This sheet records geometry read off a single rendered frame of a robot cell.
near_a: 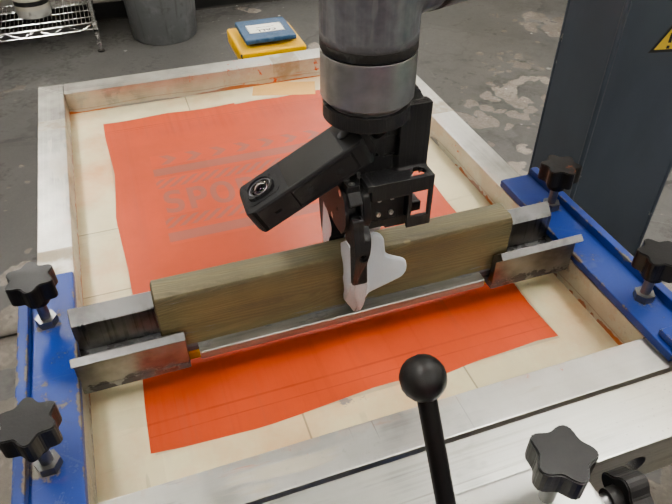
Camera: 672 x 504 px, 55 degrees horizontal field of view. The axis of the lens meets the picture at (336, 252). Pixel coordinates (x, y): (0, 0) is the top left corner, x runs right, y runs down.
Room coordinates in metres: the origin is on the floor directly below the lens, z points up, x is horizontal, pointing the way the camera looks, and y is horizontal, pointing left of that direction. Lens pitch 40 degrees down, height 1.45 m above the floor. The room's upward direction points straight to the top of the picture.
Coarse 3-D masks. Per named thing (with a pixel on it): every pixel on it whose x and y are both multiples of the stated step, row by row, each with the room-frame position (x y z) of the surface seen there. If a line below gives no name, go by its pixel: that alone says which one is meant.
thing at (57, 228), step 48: (48, 96) 0.91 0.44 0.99; (96, 96) 0.93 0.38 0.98; (144, 96) 0.95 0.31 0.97; (432, 96) 0.91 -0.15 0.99; (48, 144) 0.76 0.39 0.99; (480, 144) 0.76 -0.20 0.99; (48, 192) 0.65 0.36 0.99; (480, 192) 0.70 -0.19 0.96; (48, 240) 0.56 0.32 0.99; (576, 288) 0.50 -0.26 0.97; (624, 336) 0.43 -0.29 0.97; (528, 384) 0.36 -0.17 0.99; (576, 384) 0.36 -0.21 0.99; (624, 384) 0.36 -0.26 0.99; (336, 432) 0.31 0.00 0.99; (384, 432) 0.31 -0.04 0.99; (480, 432) 0.31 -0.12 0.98; (192, 480) 0.26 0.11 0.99; (240, 480) 0.26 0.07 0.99; (288, 480) 0.26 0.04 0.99
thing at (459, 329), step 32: (288, 96) 0.98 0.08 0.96; (320, 96) 0.98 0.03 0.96; (256, 128) 0.87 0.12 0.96; (288, 128) 0.87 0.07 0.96; (416, 192) 0.70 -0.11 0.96; (320, 224) 0.63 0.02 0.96; (480, 288) 0.51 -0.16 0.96; (512, 288) 0.51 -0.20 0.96; (352, 320) 0.47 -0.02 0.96; (384, 320) 0.47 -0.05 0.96; (416, 320) 0.47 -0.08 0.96; (448, 320) 0.47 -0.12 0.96; (480, 320) 0.47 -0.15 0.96; (512, 320) 0.47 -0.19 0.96; (384, 352) 0.42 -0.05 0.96; (416, 352) 0.42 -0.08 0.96; (448, 352) 0.42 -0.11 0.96; (480, 352) 0.42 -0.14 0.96; (384, 384) 0.38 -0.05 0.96
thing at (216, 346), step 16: (416, 288) 0.47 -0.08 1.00; (432, 288) 0.47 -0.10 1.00; (448, 288) 0.47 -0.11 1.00; (464, 288) 0.48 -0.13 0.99; (368, 304) 0.45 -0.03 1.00; (384, 304) 0.45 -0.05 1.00; (400, 304) 0.45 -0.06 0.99; (288, 320) 0.43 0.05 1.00; (304, 320) 0.43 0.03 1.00; (320, 320) 0.43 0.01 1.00; (336, 320) 0.43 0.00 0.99; (224, 336) 0.41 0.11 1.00; (240, 336) 0.41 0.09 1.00; (256, 336) 0.41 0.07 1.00; (272, 336) 0.41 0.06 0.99; (288, 336) 0.42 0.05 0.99; (208, 352) 0.39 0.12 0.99; (224, 352) 0.39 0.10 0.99
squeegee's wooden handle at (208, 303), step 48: (336, 240) 0.47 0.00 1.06; (384, 240) 0.47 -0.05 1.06; (432, 240) 0.48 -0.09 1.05; (480, 240) 0.50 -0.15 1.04; (192, 288) 0.41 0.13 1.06; (240, 288) 0.42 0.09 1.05; (288, 288) 0.43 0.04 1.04; (336, 288) 0.45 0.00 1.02; (384, 288) 0.46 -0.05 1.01; (192, 336) 0.40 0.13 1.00
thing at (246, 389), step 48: (144, 144) 0.82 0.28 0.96; (192, 144) 0.82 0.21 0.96; (144, 192) 0.70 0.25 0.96; (144, 240) 0.60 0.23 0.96; (240, 240) 0.60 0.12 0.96; (288, 240) 0.60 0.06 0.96; (144, 288) 0.51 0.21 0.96; (336, 336) 0.44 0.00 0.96; (144, 384) 0.38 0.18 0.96; (192, 384) 0.38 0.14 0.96; (240, 384) 0.38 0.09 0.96; (288, 384) 0.38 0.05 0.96; (336, 384) 0.38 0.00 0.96; (192, 432) 0.33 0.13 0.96; (240, 432) 0.33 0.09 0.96
